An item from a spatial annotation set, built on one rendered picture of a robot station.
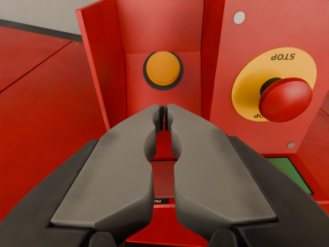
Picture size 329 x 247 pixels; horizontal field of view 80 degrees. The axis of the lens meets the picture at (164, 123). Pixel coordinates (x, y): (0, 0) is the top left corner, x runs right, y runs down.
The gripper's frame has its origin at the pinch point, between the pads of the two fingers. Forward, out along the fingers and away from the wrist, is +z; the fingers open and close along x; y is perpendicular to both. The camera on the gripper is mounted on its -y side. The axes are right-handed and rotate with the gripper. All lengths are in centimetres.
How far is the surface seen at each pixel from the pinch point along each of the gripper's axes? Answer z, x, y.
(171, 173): 4.1, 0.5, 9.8
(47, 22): 84, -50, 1
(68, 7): 84, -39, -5
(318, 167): 22.3, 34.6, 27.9
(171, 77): 10.7, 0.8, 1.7
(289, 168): 4.3, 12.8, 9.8
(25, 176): 10.2, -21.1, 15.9
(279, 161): 5.3, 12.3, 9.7
